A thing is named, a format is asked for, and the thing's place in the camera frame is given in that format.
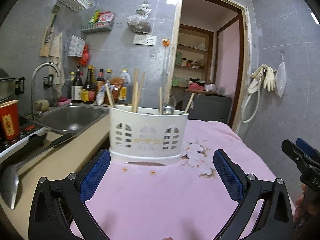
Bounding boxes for white plastic utensil holder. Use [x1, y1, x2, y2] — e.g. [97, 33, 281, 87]
[109, 105, 188, 165]

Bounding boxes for wooden chopstick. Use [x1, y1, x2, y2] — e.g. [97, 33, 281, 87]
[159, 87, 163, 115]
[131, 68, 139, 112]
[136, 72, 145, 112]
[105, 84, 114, 108]

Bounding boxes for steel spoon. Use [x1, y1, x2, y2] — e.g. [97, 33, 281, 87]
[162, 105, 175, 115]

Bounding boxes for steel kitchen sink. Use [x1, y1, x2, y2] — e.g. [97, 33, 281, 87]
[35, 103, 109, 134]

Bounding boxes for right hand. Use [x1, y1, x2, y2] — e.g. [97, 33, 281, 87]
[293, 184, 319, 222]

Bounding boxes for steel ladle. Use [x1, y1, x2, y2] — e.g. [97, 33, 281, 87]
[0, 132, 75, 210]

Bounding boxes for rubber gloves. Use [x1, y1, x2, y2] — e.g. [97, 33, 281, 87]
[248, 64, 276, 94]

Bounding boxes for chrome sink faucet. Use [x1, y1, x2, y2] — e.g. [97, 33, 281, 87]
[30, 62, 61, 117]

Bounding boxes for pink floral table cloth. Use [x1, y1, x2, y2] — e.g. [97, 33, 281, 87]
[85, 120, 276, 239]

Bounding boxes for red cup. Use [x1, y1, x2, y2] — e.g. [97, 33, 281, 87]
[0, 100, 20, 140]

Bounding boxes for grey cabinet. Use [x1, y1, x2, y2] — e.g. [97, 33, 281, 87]
[188, 94, 233, 124]

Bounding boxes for dark soy sauce bottle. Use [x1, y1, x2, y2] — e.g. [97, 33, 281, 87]
[71, 66, 83, 102]

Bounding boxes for dark vinegar bottle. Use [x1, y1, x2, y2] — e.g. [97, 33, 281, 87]
[81, 65, 95, 103]

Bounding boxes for large oil jug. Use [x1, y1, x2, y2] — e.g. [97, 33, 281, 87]
[117, 69, 133, 105]

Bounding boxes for orange snack bag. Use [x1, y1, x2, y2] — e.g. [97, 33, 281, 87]
[108, 77, 125, 102]

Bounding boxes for red plastic bag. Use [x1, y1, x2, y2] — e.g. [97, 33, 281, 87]
[79, 45, 90, 66]

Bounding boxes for green box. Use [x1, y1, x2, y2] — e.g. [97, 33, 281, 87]
[172, 77, 188, 87]

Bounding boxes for hanging towel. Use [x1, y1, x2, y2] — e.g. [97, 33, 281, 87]
[49, 31, 65, 98]

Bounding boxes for hanging plastic bag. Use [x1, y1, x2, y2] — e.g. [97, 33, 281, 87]
[127, 1, 152, 34]

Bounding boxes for white hose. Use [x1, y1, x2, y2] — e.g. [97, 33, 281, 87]
[241, 76, 262, 124]

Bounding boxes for wooden wall shelf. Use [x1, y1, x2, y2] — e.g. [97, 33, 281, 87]
[174, 24, 214, 83]

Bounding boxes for wooden spatula on wall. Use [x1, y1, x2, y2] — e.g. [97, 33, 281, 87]
[39, 5, 60, 57]

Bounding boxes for white wall box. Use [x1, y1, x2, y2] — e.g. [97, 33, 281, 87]
[68, 35, 85, 57]

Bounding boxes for orange wall hook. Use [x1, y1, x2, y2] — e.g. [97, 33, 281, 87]
[162, 38, 170, 47]

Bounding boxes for grey wall shelf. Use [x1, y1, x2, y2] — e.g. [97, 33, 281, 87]
[81, 22, 113, 33]

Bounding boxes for white wall socket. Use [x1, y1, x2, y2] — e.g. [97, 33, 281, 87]
[133, 34, 157, 46]

